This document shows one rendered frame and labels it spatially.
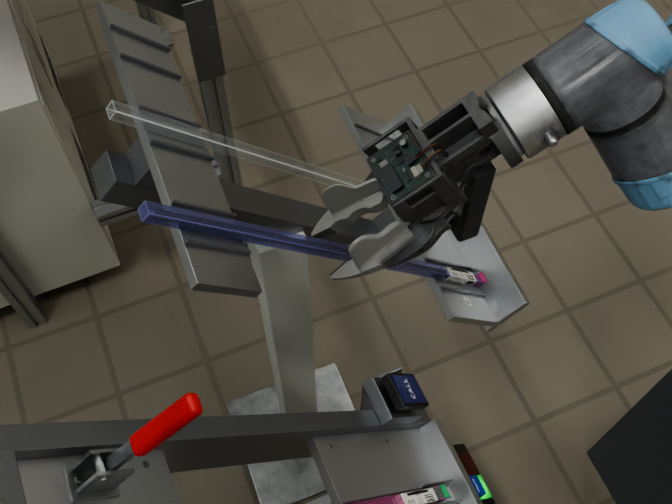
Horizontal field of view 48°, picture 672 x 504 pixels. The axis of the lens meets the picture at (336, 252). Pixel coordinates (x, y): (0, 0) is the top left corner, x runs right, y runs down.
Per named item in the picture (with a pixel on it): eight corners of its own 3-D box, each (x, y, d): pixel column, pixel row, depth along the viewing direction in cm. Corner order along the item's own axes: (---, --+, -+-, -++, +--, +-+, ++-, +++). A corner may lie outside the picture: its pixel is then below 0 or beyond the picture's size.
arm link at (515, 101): (533, 90, 73) (577, 152, 69) (492, 117, 74) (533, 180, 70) (512, 50, 67) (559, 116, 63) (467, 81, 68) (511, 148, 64)
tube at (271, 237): (473, 278, 98) (480, 273, 97) (478, 287, 97) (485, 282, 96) (137, 208, 60) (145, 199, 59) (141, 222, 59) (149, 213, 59)
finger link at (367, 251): (306, 263, 71) (378, 194, 69) (336, 279, 76) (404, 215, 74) (324, 286, 69) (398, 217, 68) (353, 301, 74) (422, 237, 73)
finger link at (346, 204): (283, 195, 75) (366, 157, 71) (313, 215, 80) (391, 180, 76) (289, 223, 73) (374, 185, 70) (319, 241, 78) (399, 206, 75)
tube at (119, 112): (436, 211, 103) (442, 206, 102) (440, 219, 102) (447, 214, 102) (105, 108, 65) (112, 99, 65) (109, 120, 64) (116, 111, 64)
